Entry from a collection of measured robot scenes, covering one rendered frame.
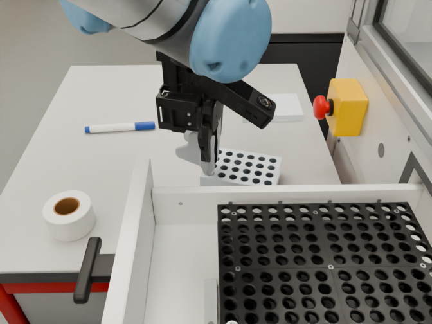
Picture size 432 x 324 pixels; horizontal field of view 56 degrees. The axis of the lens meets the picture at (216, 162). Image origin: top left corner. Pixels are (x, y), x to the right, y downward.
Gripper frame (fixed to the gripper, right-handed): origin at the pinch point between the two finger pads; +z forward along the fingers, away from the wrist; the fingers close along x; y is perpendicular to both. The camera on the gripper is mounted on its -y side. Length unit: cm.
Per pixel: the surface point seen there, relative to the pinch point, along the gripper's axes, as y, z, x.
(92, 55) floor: 132, 81, -184
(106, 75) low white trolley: 35.4, 5.4, -32.6
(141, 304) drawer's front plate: 0.5, -4.3, 27.8
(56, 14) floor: 198, 82, -247
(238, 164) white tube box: -3.7, 1.6, -3.1
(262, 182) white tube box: -8.2, 1.6, 0.1
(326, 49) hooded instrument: -17, 7, -64
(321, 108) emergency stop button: -15.6, -7.1, -10.0
